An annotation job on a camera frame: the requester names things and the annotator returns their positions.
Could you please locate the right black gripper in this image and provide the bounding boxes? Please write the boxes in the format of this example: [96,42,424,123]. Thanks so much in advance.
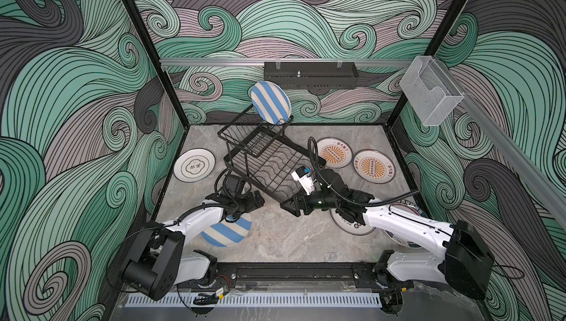
[279,185,341,218]

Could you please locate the blue striped plate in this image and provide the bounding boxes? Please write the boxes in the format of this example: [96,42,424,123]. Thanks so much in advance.
[201,213,252,247]
[251,81,292,125]

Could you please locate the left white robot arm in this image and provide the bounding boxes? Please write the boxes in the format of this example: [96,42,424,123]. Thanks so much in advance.
[103,191,265,300]

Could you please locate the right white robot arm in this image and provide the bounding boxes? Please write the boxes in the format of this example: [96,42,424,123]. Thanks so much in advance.
[280,188,495,300]

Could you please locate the black dish rack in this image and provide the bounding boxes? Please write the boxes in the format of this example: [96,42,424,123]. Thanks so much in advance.
[218,104,310,203]

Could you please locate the white plate red characters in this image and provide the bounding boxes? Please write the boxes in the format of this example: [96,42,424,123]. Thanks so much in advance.
[330,209,375,236]

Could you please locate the left sunburst pattern plate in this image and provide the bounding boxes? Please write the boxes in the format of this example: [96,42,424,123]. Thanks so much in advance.
[317,138,353,169]

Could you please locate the sunburst pattern plate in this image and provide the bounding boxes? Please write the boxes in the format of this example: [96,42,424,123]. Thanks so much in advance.
[317,138,353,169]
[353,149,396,184]

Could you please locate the right sunburst pattern plate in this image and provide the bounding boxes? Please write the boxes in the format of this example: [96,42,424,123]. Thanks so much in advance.
[353,149,396,184]

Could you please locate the white plate teal red rim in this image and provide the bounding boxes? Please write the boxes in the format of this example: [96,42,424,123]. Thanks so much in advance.
[385,200,428,250]

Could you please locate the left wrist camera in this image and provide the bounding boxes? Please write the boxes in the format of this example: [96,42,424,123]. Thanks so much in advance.
[222,174,246,198]

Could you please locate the white plate green ring motif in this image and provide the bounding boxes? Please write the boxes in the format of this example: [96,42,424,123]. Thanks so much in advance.
[173,148,216,183]

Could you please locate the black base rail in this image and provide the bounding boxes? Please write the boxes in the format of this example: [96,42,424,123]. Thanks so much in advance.
[185,261,474,291]

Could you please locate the white slotted cable duct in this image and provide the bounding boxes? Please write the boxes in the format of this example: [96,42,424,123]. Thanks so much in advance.
[125,292,382,309]

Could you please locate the black hanging wall tray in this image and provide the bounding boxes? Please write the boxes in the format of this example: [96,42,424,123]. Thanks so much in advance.
[264,62,360,91]

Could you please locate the black corner frame post right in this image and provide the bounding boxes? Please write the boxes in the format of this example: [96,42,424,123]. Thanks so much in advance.
[385,0,468,132]

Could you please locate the black corner frame post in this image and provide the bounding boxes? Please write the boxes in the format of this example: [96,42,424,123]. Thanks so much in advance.
[121,0,190,132]
[385,0,468,132]

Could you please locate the aluminium rail back wall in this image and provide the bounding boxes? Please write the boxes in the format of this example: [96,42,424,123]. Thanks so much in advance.
[159,57,413,68]

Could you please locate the aluminium rail wall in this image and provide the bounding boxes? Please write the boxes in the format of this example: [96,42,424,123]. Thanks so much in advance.
[441,64,565,225]
[159,57,413,68]

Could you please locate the clear plastic wall bin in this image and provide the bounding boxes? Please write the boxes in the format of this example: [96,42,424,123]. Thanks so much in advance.
[399,56,464,127]

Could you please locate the black corner frame post left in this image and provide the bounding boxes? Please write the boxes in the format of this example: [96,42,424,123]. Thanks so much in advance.
[121,0,190,132]

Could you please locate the aluminium rail right wall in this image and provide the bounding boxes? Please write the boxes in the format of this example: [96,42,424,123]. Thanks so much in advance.
[441,64,565,225]

